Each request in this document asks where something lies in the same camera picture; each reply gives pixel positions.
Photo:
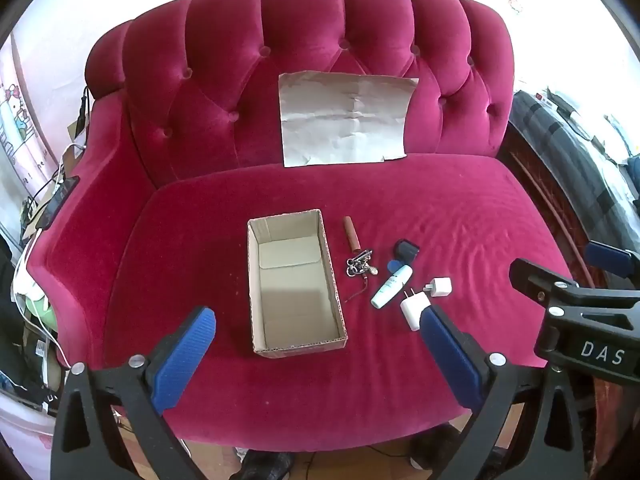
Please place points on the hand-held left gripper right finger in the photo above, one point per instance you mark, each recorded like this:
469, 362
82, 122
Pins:
450, 360

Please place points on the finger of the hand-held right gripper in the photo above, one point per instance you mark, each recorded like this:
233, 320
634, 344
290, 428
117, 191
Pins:
607, 257
535, 280

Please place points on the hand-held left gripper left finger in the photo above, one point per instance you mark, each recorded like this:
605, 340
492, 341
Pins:
182, 360

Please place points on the white oblong charger plug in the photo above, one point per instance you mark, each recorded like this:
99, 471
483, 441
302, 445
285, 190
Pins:
412, 310

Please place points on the white square charger plug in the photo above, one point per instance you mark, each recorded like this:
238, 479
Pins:
440, 287

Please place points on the white plastic bottle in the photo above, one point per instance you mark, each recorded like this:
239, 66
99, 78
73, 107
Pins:
390, 287

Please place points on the blue round key fob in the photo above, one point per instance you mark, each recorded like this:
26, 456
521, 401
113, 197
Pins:
393, 266

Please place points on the small black case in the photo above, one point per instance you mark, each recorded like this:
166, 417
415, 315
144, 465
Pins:
406, 251

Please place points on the cardboard box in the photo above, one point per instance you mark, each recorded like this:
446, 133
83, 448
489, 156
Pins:
295, 305

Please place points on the brown lipstick tube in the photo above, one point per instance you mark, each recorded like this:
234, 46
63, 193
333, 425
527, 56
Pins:
351, 234

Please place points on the dark wooden furniture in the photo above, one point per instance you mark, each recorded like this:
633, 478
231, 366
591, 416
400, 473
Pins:
540, 185

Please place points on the red tufted velvet sofa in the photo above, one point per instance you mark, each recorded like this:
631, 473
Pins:
450, 200

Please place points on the black shoe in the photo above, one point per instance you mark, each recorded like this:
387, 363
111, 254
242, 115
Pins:
265, 466

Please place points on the light green object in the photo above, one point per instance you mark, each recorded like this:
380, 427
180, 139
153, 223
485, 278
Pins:
37, 312

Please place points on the pink white storage box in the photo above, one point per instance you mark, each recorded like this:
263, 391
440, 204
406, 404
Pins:
25, 425

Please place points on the black power strip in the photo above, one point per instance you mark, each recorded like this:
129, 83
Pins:
57, 200

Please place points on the creased beige paper sheet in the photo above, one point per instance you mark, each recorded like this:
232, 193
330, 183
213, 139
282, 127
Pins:
345, 120

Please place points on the colourful wall sticker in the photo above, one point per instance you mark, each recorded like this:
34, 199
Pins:
516, 5

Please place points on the cartoon cat wall poster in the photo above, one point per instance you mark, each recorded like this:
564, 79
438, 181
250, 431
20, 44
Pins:
15, 110

